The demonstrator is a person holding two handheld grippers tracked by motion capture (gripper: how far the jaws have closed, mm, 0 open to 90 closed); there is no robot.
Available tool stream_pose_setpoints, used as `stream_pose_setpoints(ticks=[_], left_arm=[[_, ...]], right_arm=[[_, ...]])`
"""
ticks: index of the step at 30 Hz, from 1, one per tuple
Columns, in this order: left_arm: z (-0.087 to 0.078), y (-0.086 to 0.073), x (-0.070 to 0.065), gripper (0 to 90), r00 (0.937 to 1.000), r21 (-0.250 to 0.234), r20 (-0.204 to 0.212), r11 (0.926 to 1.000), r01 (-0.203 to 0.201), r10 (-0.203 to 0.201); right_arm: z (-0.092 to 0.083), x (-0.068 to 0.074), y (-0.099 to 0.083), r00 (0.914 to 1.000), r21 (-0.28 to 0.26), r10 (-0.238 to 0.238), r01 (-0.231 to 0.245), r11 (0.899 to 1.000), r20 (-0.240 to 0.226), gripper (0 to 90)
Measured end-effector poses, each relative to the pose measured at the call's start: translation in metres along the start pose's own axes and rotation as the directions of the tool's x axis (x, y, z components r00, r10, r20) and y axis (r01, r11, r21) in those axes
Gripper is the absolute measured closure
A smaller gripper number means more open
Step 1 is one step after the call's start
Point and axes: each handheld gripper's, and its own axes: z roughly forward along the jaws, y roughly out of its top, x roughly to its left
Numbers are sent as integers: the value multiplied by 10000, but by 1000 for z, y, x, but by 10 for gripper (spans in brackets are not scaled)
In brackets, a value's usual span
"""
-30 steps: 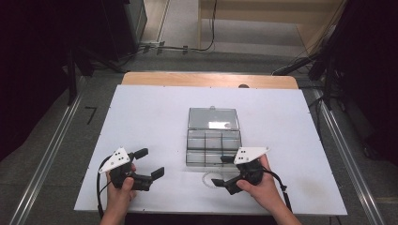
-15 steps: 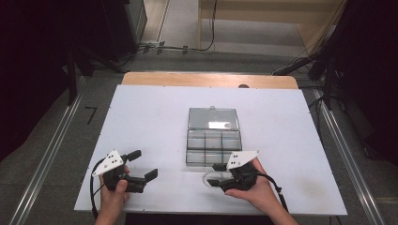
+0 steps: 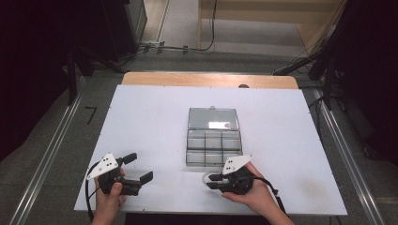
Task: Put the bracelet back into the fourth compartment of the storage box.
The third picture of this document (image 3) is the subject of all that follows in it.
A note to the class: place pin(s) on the person's right hand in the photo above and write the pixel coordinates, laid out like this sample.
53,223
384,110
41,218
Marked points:
256,197

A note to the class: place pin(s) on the white board table cover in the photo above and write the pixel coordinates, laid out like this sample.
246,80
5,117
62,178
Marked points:
156,125

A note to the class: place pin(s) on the black curtain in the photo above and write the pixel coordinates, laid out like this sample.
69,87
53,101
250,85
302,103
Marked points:
28,78
372,78

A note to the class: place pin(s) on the black stand leg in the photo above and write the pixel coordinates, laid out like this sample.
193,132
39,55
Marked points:
72,78

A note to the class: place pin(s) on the person's left hand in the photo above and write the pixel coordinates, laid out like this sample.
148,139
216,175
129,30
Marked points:
108,203

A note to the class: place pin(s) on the dark equipment cabinet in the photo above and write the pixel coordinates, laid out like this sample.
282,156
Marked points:
125,25

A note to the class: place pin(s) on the wooden table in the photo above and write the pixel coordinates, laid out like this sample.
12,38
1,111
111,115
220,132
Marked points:
187,79

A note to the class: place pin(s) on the light wooden platform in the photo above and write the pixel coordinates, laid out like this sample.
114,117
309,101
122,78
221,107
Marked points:
266,12

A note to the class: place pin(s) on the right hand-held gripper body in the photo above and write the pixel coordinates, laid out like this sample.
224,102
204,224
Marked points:
236,162

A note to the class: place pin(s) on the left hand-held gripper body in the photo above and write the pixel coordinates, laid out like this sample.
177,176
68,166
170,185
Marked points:
104,164

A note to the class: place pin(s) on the clear plastic compartment box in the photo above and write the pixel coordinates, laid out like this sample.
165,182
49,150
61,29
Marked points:
214,143

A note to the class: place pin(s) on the dark round table grommet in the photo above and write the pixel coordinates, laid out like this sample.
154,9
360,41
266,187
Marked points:
243,86

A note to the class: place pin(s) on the metal floor rail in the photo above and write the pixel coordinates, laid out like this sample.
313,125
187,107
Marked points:
47,162
347,150

